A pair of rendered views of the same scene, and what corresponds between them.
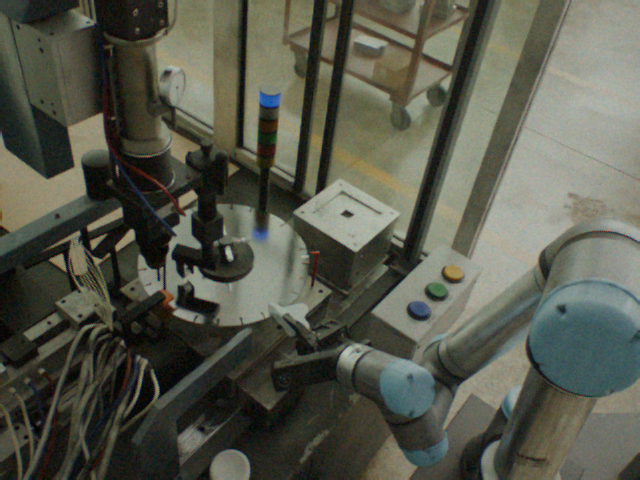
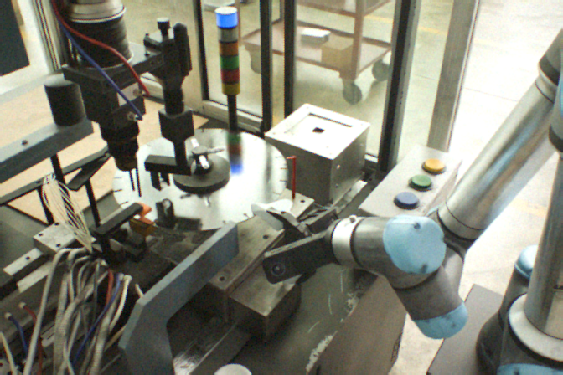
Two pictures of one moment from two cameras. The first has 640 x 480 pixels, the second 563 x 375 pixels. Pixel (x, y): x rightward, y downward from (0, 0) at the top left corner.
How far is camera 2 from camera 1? 0.28 m
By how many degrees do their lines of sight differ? 6
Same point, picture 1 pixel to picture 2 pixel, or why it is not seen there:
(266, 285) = (246, 190)
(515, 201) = (469, 148)
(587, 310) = not seen: outside the picture
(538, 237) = not seen: hidden behind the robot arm
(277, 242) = (252, 154)
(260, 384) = (253, 293)
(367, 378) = (368, 242)
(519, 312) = (526, 135)
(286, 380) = (280, 269)
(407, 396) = (417, 247)
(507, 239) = not seen: hidden behind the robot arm
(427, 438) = (444, 301)
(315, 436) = (318, 342)
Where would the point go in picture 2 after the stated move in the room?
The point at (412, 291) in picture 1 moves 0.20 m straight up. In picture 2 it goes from (396, 186) to (410, 96)
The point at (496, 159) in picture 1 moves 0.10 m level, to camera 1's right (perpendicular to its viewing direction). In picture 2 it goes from (459, 39) to (510, 40)
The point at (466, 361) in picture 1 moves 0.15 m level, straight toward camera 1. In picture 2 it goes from (472, 215) to (452, 286)
